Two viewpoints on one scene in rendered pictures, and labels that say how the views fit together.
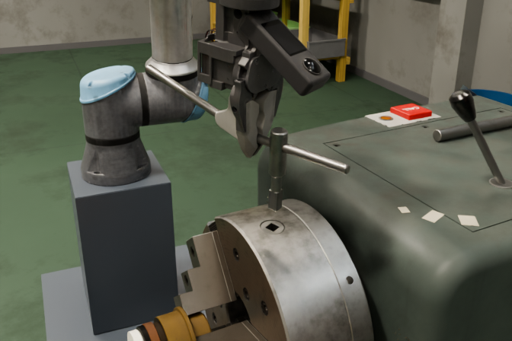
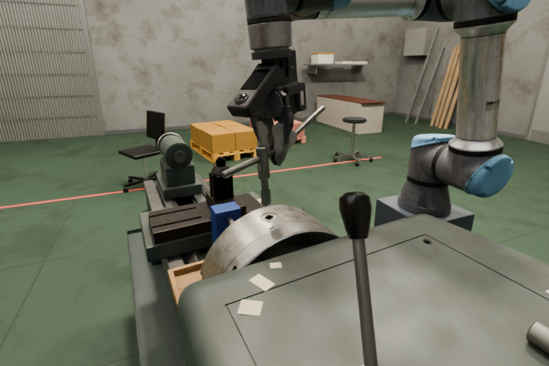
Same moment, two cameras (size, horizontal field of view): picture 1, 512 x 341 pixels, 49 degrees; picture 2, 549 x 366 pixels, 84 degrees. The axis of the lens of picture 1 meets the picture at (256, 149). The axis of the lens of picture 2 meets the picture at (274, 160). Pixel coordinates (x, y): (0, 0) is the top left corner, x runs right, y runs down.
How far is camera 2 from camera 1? 0.90 m
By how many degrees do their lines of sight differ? 84
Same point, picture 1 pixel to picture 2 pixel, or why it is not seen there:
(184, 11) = (473, 95)
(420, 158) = (429, 303)
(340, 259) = (245, 255)
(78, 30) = not seen: outside the picture
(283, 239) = (256, 222)
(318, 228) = (270, 235)
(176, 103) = (453, 171)
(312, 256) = (244, 239)
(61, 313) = not seen: hidden behind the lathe
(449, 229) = (234, 288)
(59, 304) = not seen: hidden behind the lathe
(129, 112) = (423, 163)
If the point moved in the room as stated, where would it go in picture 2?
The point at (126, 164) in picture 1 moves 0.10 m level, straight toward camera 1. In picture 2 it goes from (412, 198) to (382, 202)
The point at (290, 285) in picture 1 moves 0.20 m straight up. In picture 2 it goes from (225, 238) to (220, 137)
